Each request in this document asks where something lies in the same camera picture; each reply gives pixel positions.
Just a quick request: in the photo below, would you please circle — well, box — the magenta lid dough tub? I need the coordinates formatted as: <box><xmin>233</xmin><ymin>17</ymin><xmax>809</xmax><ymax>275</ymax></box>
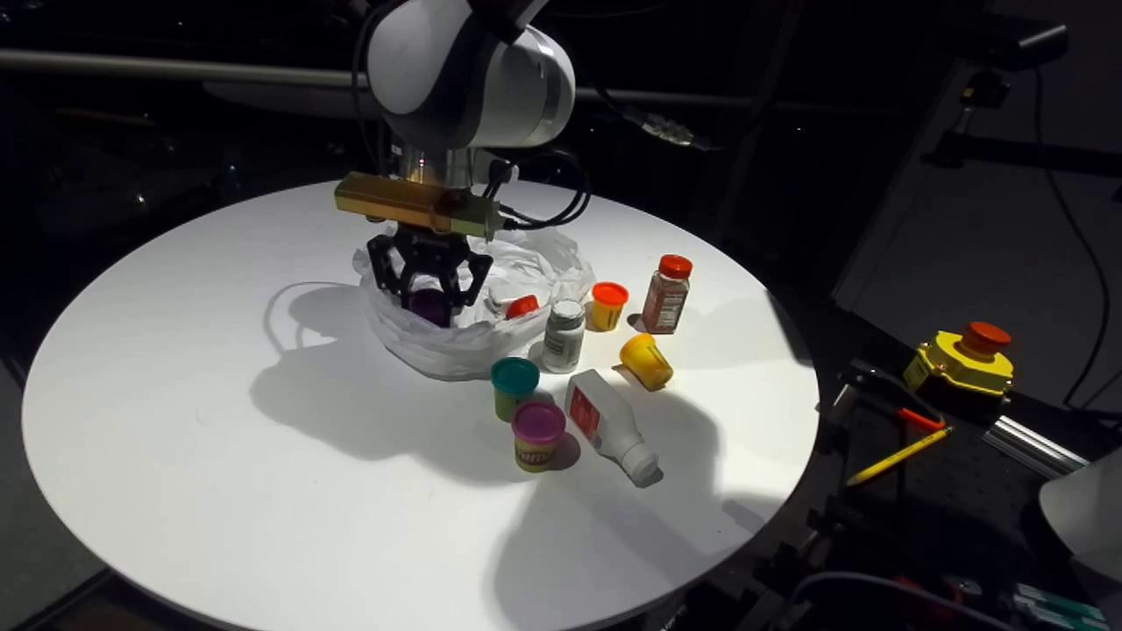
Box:
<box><xmin>510</xmin><ymin>395</ymin><xmax>586</xmax><ymax>477</ymax></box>

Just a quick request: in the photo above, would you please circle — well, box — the wrist-mounted camera bar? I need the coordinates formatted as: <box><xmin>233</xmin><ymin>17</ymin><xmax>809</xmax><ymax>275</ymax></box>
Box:
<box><xmin>335</xmin><ymin>169</ymin><xmax>505</xmax><ymax>241</ymax></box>

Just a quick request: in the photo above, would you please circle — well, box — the white rounded base cover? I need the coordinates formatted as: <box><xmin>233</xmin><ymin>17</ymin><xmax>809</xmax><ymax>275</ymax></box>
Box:
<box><xmin>1035</xmin><ymin>450</ymin><xmax>1122</xmax><ymax>587</ymax></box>

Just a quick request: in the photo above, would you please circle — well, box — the teal lid dough tub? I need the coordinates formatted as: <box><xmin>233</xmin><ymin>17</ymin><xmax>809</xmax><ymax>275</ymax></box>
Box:
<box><xmin>486</xmin><ymin>353</ymin><xmax>547</xmax><ymax>425</ymax></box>

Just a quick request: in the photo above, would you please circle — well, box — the yellow dough tub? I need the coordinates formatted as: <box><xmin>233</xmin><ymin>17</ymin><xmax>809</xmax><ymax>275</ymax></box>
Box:
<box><xmin>613</xmin><ymin>335</ymin><xmax>677</xmax><ymax>395</ymax></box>

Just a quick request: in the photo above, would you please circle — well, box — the purple lid dough tub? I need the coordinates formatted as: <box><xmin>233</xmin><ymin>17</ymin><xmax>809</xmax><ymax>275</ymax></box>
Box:
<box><xmin>413</xmin><ymin>293</ymin><xmax>458</xmax><ymax>330</ymax></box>

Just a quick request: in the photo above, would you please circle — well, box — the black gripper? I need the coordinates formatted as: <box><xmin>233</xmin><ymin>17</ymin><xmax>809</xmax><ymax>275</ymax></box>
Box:
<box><xmin>364</xmin><ymin>225</ymin><xmax>498</xmax><ymax>323</ymax></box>

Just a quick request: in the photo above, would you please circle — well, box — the thin black hanging cable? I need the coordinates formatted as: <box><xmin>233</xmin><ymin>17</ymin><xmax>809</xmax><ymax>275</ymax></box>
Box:
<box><xmin>1032</xmin><ymin>68</ymin><xmax>1114</xmax><ymax>409</ymax></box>

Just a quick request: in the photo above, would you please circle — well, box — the yellow emergency stop button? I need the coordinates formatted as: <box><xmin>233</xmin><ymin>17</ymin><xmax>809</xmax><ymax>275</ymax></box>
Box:
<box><xmin>905</xmin><ymin>318</ymin><xmax>1019</xmax><ymax>402</ymax></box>

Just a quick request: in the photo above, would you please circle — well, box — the aluminium profile bar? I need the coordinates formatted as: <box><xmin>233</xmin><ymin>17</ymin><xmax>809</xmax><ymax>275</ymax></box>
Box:
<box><xmin>986</xmin><ymin>415</ymin><xmax>1093</xmax><ymax>475</ymax></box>

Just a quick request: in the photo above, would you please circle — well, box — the yellow pencil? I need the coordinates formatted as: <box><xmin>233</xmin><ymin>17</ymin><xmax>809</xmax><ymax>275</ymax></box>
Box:
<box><xmin>845</xmin><ymin>425</ymin><xmax>956</xmax><ymax>491</ymax></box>

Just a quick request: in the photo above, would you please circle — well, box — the orange lid yellow tub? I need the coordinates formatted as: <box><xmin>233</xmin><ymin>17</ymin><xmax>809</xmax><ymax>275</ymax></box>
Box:
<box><xmin>582</xmin><ymin>276</ymin><xmax>635</xmax><ymax>337</ymax></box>

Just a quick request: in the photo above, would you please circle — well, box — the grey floor cable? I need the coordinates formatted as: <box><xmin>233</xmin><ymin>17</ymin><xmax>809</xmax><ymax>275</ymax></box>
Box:
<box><xmin>791</xmin><ymin>569</ymin><xmax>1025</xmax><ymax>631</ymax></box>

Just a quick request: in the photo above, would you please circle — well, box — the teal-handled tool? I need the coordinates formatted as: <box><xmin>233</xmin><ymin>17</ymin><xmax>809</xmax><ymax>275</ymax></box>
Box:
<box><xmin>1011</xmin><ymin>581</ymin><xmax>1109</xmax><ymax>631</ymax></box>

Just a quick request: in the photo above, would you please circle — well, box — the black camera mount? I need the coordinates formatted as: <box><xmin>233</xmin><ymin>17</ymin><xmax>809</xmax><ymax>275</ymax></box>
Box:
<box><xmin>922</xmin><ymin>13</ymin><xmax>1073</xmax><ymax>174</ymax></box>

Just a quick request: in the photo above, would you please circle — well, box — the white bottle red label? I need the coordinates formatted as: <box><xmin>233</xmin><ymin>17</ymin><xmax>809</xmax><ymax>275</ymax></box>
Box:
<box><xmin>566</xmin><ymin>367</ymin><xmax>665</xmax><ymax>491</ymax></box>

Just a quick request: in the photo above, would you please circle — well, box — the red lid spice jar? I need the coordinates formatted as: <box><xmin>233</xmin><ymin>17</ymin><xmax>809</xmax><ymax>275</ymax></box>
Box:
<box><xmin>637</xmin><ymin>254</ymin><xmax>698</xmax><ymax>340</ymax></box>

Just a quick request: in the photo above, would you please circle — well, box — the white plastic bag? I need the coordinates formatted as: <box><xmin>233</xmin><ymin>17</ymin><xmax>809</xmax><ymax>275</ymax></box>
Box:
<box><xmin>351</xmin><ymin>225</ymin><xmax>594</xmax><ymax>381</ymax></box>

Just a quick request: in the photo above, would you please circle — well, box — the red-handled tool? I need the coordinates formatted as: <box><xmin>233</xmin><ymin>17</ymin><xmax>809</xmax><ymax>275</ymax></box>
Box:
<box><xmin>891</xmin><ymin>399</ymin><xmax>949</xmax><ymax>439</ymax></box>

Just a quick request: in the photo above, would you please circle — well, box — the horizontal metal window rail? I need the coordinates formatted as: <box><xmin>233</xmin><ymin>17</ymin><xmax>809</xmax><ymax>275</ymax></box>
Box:
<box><xmin>0</xmin><ymin>45</ymin><xmax>740</xmax><ymax>117</ymax></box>

